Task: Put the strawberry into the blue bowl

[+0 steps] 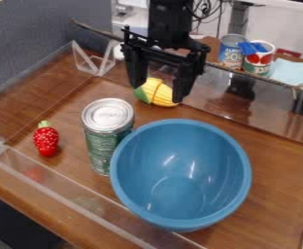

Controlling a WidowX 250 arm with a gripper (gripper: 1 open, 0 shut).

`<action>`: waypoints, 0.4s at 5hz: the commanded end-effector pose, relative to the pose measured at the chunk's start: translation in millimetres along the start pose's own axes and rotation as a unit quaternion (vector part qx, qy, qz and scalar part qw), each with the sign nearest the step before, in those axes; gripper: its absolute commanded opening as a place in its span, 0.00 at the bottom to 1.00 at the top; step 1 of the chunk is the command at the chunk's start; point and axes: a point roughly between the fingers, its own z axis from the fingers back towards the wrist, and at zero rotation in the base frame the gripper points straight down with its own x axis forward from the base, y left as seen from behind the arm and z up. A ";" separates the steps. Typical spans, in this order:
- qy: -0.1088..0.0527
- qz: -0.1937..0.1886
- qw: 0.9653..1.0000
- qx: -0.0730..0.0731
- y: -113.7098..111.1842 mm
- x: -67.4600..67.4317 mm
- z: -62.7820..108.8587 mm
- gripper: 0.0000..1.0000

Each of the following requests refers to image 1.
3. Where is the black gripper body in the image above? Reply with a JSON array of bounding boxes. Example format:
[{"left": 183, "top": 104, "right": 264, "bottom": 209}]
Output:
[{"left": 123, "top": 25, "right": 212, "bottom": 66}]

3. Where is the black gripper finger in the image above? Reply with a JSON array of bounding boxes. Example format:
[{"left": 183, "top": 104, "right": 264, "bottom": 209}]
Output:
[
  {"left": 127, "top": 52, "right": 149, "bottom": 89},
  {"left": 173, "top": 63, "right": 205, "bottom": 103}
]

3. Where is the red toy strawberry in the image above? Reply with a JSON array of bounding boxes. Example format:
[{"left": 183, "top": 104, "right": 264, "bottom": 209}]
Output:
[{"left": 33, "top": 121, "right": 60, "bottom": 157}]

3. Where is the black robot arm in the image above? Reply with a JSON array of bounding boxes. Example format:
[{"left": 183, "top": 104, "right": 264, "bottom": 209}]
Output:
[{"left": 123, "top": 0, "right": 212, "bottom": 103}]

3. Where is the blue bowl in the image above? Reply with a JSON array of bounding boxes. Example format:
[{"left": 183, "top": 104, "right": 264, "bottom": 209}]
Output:
[{"left": 111, "top": 119, "right": 253, "bottom": 232}]

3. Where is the blue soup can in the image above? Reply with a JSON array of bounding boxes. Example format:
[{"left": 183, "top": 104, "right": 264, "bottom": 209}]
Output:
[{"left": 220, "top": 34, "right": 246, "bottom": 70}]

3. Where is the yellow toy corn cob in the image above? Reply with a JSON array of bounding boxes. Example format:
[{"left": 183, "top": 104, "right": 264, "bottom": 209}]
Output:
[{"left": 133, "top": 78, "right": 177, "bottom": 107}]

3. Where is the clear acrylic back barrier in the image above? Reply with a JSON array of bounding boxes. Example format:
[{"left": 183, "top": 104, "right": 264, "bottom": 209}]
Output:
[{"left": 72, "top": 19, "right": 303, "bottom": 115}]

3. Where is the clear acrylic barrier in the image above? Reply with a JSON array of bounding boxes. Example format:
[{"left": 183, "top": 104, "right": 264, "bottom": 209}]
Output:
[
  {"left": 72, "top": 19, "right": 303, "bottom": 115},
  {"left": 0, "top": 137, "right": 207, "bottom": 249}
]

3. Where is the blue plastic clip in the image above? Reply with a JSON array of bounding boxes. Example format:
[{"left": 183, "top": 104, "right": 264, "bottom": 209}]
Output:
[{"left": 237, "top": 42, "right": 269, "bottom": 55}]

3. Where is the red white tomato can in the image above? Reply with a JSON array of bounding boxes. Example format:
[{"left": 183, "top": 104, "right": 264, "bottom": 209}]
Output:
[{"left": 243, "top": 40, "right": 276, "bottom": 77}]

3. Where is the green tin can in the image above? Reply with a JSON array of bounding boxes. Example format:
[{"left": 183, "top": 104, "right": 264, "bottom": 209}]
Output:
[{"left": 81, "top": 98, "right": 135, "bottom": 176}]

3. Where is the light blue cloth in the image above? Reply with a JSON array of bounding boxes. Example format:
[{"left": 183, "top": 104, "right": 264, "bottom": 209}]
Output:
[{"left": 272, "top": 58, "right": 303, "bottom": 87}]

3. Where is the clear acrylic front barrier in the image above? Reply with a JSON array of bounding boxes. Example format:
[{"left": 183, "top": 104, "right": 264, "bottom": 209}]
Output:
[{"left": 0, "top": 137, "right": 207, "bottom": 249}]

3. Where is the clear acrylic bracket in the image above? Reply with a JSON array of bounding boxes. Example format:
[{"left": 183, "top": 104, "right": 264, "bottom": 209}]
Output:
[{"left": 72, "top": 40, "right": 119, "bottom": 77}]

